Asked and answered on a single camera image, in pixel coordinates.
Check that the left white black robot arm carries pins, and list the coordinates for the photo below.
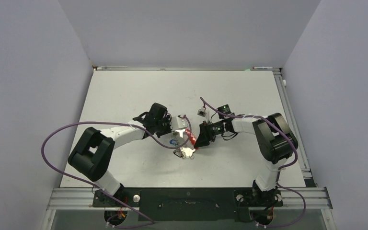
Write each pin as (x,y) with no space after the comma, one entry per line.
(92,154)

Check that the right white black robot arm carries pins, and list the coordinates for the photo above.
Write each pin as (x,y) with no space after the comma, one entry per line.
(276,143)

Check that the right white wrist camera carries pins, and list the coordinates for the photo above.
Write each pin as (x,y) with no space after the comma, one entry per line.
(202,112)

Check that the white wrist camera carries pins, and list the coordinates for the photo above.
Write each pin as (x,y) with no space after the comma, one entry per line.
(202,112)
(178,126)

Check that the blue key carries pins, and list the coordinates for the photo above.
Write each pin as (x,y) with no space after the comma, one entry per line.
(174,142)

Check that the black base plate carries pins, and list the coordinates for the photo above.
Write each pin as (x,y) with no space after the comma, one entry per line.
(197,204)

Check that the aluminium back rail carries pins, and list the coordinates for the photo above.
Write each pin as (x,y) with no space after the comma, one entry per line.
(126,68)

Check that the grey red keyring holder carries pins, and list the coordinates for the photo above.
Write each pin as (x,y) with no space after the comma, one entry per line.
(186,144)

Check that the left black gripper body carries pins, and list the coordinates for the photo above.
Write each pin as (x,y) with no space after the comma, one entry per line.
(163,126)

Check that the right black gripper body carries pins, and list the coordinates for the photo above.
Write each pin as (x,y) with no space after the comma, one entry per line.
(215,129)

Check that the aluminium right side rail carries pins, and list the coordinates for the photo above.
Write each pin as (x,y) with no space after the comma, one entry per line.
(302,157)

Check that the black key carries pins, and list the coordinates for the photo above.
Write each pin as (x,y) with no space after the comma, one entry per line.
(178,153)

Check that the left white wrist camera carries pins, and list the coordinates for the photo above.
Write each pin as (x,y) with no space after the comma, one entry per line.
(178,126)

